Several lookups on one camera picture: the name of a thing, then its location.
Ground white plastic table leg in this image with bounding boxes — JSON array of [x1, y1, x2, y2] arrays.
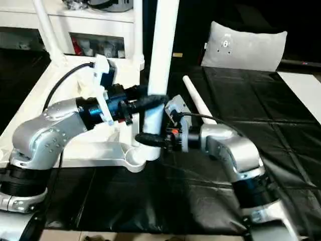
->
[[134, 0, 181, 162], [32, 0, 66, 66], [182, 74, 219, 126], [132, 0, 145, 64]]

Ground grey bag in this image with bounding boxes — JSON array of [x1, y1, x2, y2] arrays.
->
[[88, 0, 134, 13]]

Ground grey cushion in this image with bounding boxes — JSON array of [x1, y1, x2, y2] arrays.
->
[[200, 21, 288, 74]]

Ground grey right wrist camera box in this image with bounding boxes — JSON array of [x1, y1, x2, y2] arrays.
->
[[164, 94, 194, 127]]

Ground white plastic table top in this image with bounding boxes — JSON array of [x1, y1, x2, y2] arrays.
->
[[0, 56, 162, 174]]

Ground black table mat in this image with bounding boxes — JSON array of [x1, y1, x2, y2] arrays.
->
[[0, 47, 321, 236]]

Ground white cabinet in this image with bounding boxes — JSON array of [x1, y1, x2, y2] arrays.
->
[[0, 0, 138, 59]]

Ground black sofa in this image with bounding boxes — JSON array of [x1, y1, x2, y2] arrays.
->
[[173, 0, 321, 74]]

